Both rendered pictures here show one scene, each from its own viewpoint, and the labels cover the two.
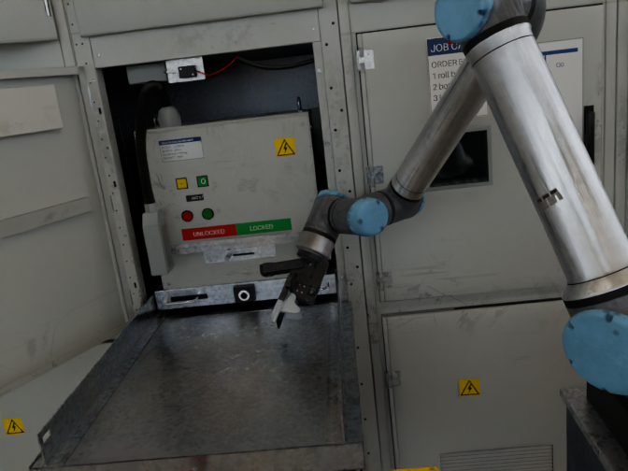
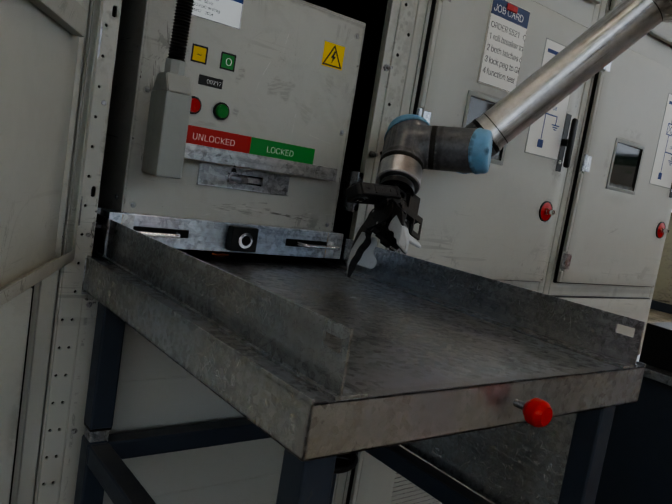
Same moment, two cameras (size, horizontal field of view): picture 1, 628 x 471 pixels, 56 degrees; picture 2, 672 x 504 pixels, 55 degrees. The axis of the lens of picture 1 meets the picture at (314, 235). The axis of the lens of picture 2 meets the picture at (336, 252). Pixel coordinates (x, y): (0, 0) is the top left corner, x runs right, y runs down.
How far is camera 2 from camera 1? 1.18 m
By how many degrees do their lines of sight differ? 42
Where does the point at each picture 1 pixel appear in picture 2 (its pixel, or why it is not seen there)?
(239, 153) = (283, 42)
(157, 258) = (174, 148)
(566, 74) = not seen: hidden behind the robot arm
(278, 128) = (332, 29)
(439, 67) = (495, 29)
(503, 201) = (504, 184)
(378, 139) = (434, 81)
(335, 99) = (406, 19)
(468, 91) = (620, 40)
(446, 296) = not seen: hidden behind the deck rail
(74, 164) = not seen: outside the picture
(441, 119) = (578, 62)
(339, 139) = (398, 67)
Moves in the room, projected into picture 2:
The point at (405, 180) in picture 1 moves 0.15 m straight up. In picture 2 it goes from (504, 123) to (518, 52)
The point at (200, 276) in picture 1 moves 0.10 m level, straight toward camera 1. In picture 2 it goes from (183, 202) to (218, 210)
